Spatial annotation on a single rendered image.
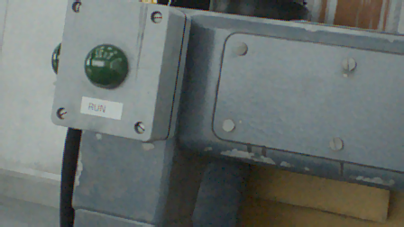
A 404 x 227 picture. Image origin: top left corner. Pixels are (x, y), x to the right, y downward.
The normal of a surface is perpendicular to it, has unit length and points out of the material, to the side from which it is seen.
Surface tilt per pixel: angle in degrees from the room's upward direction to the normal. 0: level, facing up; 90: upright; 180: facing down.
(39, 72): 90
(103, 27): 90
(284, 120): 90
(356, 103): 90
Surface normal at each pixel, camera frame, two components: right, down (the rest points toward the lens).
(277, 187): -0.31, 0.00
